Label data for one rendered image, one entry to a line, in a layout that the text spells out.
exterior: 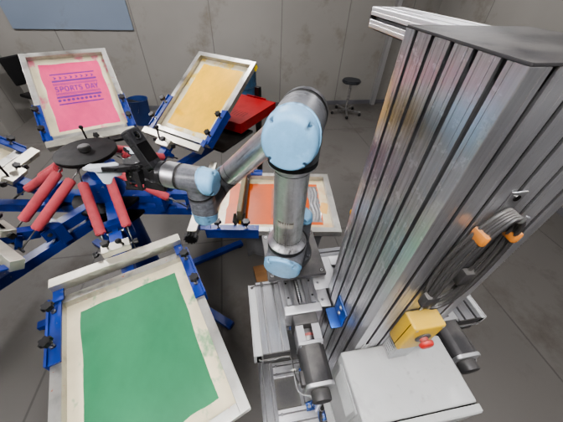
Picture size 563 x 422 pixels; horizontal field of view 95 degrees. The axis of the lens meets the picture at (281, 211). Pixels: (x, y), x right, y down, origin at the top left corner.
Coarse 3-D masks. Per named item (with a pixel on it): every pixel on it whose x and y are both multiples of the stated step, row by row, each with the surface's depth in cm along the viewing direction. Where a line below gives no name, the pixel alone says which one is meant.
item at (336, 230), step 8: (256, 176) 188; (264, 176) 188; (272, 176) 188; (312, 176) 190; (320, 176) 190; (328, 184) 183; (328, 192) 176; (328, 200) 170; (328, 208) 168; (336, 216) 159; (336, 224) 154; (264, 232) 149; (312, 232) 149; (320, 232) 150; (328, 232) 150; (336, 232) 150
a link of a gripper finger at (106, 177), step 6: (108, 162) 71; (114, 162) 71; (84, 168) 69; (90, 168) 69; (96, 168) 68; (96, 174) 70; (102, 174) 70; (108, 174) 71; (114, 174) 71; (120, 174) 72; (102, 180) 71; (108, 180) 72
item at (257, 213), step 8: (232, 208) 166; (248, 208) 167; (256, 208) 167; (264, 208) 167; (232, 216) 161; (248, 216) 161; (256, 216) 162; (264, 216) 162; (312, 224) 158; (320, 224) 158
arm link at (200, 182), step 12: (180, 168) 69; (192, 168) 69; (204, 168) 69; (180, 180) 68; (192, 180) 68; (204, 180) 67; (216, 180) 70; (192, 192) 70; (204, 192) 69; (216, 192) 72
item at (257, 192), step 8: (256, 184) 186; (264, 184) 186; (272, 184) 186; (312, 184) 188; (232, 192) 178; (248, 192) 179; (256, 192) 179; (264, 192) 180; (232, 200) 172; (248, 200) 173; (256, 200) 173; (264, 200) 173
